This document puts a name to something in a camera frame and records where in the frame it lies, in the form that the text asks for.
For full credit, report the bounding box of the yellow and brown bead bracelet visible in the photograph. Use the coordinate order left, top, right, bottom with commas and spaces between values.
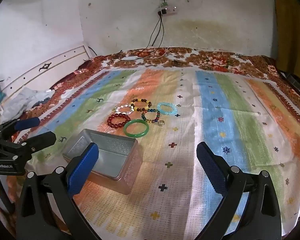
131, 98, 152, 112

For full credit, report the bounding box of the yellow curtain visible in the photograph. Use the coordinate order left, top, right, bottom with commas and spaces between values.
275, 0, 300, 75

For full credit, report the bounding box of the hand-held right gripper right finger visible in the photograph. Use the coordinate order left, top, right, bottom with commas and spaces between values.
196, 141, 283, 240

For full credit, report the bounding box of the green jade bangle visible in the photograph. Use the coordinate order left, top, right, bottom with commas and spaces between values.
124, 119, 150, 138

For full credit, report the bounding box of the grey crumpled cloth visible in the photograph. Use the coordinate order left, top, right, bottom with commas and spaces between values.
1, 87, 55, 119

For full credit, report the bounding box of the multicolour bead bracelet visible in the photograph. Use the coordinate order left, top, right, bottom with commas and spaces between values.
141, 108, 161, 125

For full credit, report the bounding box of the white cable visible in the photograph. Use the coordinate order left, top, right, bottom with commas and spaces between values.
150, 47, 169, 58

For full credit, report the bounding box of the red bead bracelet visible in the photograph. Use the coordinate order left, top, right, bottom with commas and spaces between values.
107, 113, 131, 128

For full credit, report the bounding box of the black cable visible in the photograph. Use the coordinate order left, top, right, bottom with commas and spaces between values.
150, 14, 165, 48
142, 14, 163, 53

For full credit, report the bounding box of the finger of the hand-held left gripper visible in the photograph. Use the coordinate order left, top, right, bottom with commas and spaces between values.
0, 117, 41, 141
0, 131, 57, 161

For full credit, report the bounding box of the floral bedsheet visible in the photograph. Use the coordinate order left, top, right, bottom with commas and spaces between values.
5, 46, 300, 155

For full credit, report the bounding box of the silver metal tin box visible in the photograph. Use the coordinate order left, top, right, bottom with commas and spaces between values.
62, 128, 143, 195

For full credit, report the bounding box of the white pearl bracelet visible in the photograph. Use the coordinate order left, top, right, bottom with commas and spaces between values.
114, 104, 135, 115

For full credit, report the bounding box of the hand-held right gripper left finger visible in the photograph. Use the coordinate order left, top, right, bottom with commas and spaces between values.
15, 142, 105, 240

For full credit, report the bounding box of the striped patterned mat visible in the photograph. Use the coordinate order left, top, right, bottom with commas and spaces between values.
15, 67, 300, 235

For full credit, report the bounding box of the light blue bead bracelet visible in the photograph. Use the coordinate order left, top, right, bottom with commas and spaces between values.
157, 102, 178, 116

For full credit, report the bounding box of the white headboard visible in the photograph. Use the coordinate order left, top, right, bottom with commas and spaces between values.
0, 45, 90, 105

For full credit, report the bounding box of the white power strip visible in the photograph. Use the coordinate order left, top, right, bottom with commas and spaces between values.
157, 7, 178, 15

